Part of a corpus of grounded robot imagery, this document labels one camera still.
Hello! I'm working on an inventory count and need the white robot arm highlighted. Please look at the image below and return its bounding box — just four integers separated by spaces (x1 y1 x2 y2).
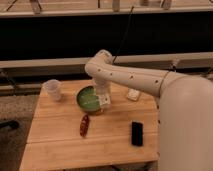
85 50 213 171

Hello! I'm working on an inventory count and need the green ceramic bowl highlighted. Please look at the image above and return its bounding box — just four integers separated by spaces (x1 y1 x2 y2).
76 86 101 113

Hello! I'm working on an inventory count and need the dark red bottle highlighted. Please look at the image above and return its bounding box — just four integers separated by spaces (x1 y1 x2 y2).
80 115 90 137

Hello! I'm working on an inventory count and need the small white box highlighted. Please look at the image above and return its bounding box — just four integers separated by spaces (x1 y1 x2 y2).
126 89 141 101

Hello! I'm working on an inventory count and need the black rectangular block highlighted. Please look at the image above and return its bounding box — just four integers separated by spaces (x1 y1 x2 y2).
131 122 143 146

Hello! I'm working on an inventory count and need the clear plastic cup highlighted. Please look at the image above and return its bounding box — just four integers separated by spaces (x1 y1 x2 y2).
43 79 62 101

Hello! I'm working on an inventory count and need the black chair base leg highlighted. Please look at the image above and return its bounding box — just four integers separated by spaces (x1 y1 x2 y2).
0 120 19 129

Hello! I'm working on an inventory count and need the black hanging cable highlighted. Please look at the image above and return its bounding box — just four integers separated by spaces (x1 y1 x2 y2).
111 5 136 65

